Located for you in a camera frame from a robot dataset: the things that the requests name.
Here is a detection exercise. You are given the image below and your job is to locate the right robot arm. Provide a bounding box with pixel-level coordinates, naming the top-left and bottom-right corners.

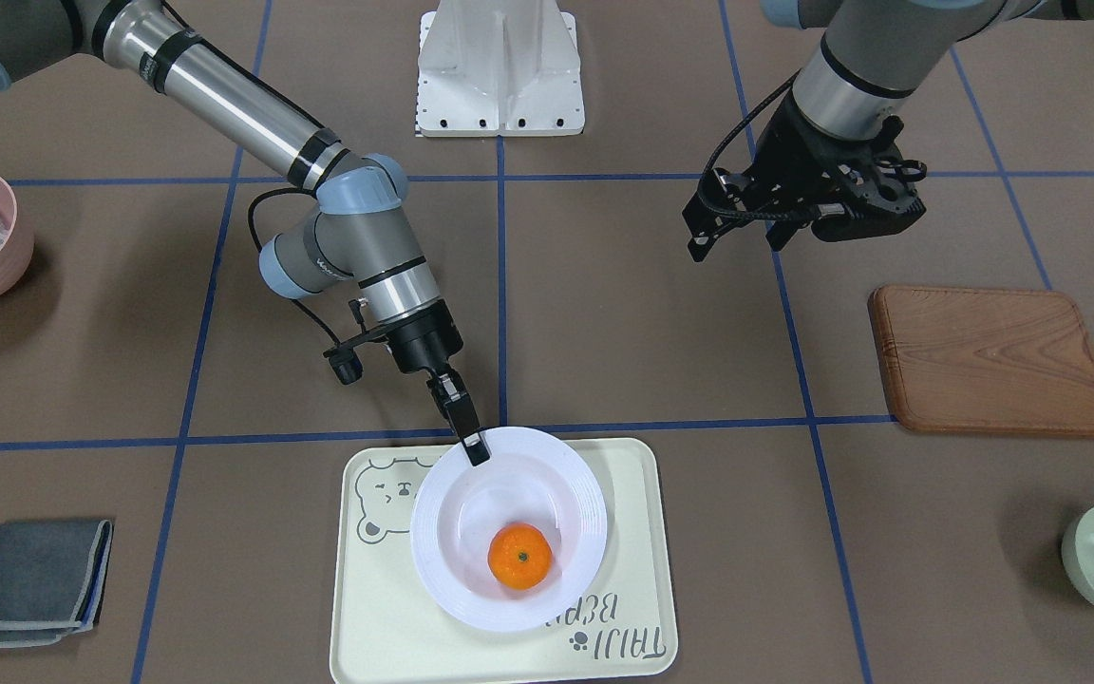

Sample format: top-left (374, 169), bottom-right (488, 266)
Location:
top-left (0, 1), bottom-right (490, 465)

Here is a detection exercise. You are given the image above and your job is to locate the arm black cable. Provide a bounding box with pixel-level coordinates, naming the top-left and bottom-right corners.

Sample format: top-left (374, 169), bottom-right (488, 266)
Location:
top-left (699, 71), bottom-right (800, 224)
top-left (246, 186), bottom-right (349, 348)

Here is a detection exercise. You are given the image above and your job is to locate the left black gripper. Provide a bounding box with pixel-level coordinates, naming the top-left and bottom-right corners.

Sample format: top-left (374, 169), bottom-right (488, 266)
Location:
top-left (682, 100), bottom-right (928, 263)

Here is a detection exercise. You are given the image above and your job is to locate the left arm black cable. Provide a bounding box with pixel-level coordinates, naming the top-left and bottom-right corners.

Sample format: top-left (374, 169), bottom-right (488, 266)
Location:
top-left (699, 71), bottom-right (800, 224)

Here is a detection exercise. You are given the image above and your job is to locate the cream bear tray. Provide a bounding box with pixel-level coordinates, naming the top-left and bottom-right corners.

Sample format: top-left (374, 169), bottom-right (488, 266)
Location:
top-left (329, 427), bottom-right (680, 683)

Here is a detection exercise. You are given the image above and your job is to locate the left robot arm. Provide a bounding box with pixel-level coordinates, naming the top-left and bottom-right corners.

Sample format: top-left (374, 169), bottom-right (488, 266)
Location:
top-left (682, 1), bottom-right (1036, 260)

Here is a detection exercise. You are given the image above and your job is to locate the white round plate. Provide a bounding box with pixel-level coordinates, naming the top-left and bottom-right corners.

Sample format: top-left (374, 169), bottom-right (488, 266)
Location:
top-left (409, 426), bottom-right (609, 633)

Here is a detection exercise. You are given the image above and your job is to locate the wooden cutting board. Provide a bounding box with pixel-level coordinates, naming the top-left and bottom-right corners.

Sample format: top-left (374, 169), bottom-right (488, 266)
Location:
top-left (868, 285), bottom-right (1094, 439)

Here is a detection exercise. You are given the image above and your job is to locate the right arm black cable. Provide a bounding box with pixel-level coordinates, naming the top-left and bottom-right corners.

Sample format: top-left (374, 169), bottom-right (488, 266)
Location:
top-left (246, 186), bottom-right (349, 348)

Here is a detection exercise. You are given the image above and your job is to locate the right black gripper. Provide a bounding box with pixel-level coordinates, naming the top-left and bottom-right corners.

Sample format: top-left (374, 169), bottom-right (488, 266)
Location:
top-left (384, 299), bottom-right (491, 466)

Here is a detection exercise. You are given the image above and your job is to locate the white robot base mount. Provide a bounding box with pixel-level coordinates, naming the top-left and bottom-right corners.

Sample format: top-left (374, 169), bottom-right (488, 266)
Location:
top-left (414, 1), bottom-right (586, 138)

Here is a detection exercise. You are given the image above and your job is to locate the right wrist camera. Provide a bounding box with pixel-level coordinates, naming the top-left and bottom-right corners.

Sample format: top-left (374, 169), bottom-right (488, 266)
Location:
top-left (323, 324), bottom-right (392, 386)

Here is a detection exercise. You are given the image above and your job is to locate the grey folded cloth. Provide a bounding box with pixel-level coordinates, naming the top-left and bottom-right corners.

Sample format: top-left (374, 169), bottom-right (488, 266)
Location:
top-left (0, 517), bottom-right (116, 651)

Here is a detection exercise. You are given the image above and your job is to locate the orange fruit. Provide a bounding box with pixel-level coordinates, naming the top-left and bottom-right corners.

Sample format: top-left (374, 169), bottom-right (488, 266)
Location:
top-left (487, 522), bottom-right (555, 592)

